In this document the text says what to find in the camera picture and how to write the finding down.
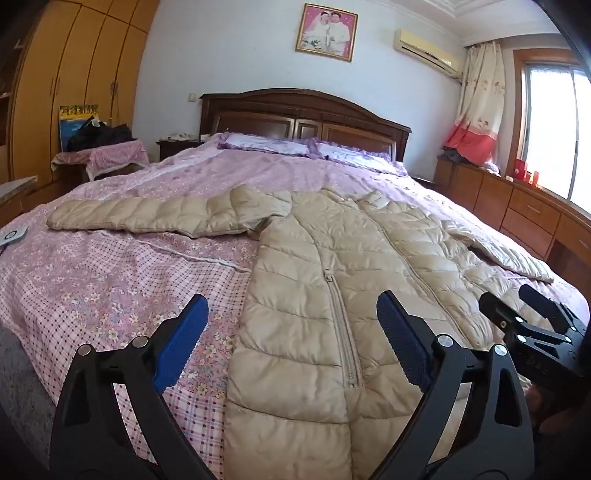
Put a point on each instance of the blue and yellow poster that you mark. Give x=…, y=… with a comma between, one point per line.
x=74, y=120

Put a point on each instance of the pile of clothes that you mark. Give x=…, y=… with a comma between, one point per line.
x=464, y=157

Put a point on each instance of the beige puffer jacket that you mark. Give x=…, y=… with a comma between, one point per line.
x=323, y=258

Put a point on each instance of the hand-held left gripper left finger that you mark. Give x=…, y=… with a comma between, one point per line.
x=184, y=330

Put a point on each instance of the long wooden drawer cabinet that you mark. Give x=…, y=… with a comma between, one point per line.
x=517, y=207

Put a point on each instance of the pink floral bedspread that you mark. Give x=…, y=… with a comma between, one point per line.
x=115, y=277

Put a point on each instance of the person's right hand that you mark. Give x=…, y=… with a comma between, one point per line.
x=542, y=406

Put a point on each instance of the grey topped side counter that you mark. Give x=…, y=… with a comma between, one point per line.
x=16, y=187

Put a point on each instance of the dark wooden nightstand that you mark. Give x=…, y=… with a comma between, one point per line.
x=178, y=147

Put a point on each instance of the dark wooden headboard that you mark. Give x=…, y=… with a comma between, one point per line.
x=304, y=115

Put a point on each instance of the framed wedding photo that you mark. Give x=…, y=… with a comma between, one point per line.
x=327, y=32

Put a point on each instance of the yellow wooden wardrobe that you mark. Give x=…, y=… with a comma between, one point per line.
x=69, y=92

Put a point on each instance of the white air conditioner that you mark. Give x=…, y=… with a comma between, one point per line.
x=427, y=51

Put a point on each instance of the white telephone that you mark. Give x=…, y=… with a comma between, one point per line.
x=179, y=136

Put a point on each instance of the table with pink cloth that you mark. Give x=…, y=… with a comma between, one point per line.
x=106, y=159

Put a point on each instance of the purple frilled pillow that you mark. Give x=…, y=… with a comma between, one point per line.
x=265, y=141
x=360, y=154

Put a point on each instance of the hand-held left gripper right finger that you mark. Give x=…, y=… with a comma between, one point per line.
x=401, y=341

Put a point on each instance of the white round-button device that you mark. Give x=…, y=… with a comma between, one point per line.
x=11, y=237

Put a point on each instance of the window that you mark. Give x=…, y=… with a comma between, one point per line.
x=554, y=134

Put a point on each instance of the black bag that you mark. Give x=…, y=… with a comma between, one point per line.
x=99, y=134

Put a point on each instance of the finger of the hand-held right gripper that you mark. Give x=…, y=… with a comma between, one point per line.
x=501, y=314
x=542, y=304

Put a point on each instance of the cream and red curtain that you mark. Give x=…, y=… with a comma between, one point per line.
x=475, y=106

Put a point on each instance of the small red box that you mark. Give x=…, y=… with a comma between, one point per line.
x=535, y=177

